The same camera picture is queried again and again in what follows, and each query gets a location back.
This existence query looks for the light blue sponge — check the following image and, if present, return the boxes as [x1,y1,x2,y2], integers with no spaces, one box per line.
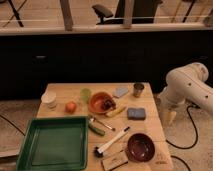
[113,87,128,98]

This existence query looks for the orange bowl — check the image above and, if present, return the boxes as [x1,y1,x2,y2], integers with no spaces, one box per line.
[88,92,115,114]

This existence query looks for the green cucumber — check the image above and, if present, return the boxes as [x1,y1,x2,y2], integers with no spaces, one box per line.
[88,123,105,136]

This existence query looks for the dark grapes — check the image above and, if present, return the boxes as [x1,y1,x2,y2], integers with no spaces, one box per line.
[101,99,116,110]

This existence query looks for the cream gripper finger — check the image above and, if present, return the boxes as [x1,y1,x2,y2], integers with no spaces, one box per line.
[164,108,177,126]

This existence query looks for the yellow banana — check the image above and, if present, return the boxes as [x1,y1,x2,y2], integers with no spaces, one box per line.
[106,106,126,117]

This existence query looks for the white paper cup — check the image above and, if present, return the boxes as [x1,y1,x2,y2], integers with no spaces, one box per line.
[41,91,57,109]

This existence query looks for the black office chair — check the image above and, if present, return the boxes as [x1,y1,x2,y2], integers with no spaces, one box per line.
[92,0,163,25]

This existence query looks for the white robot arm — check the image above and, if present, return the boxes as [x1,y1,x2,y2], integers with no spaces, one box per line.
[158,62,213,126]

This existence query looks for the blue grey sponge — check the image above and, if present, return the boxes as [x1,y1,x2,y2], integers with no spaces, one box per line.
[127,108,146,120]

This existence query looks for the green plastic cup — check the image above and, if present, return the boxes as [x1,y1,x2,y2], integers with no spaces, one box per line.
[80,88,91,103]

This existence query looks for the white handled dish brush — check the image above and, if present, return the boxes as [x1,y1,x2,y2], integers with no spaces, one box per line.
[94,127,130,158]

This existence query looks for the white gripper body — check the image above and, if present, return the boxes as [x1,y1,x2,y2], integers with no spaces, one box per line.
[158,87,185,107]

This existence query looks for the dark red bowl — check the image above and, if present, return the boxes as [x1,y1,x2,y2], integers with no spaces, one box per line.
[126,133,155,162]

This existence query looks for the metal spoon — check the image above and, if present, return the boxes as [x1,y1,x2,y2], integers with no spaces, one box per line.
[89,115,116,131]

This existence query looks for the orange tomato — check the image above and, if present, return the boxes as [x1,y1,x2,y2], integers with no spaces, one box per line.
[65,101,77,114]

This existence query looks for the green plastic tray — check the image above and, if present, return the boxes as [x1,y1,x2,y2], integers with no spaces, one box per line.
[16,116,88,171]

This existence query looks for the wooden block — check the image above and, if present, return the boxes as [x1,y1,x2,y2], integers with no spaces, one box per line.
[101,151,128,171]

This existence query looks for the metal cup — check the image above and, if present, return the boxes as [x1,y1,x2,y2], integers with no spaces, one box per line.
[133,83,144,97]

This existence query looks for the black power cable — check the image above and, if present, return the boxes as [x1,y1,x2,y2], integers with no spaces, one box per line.
[165,104,200,150]

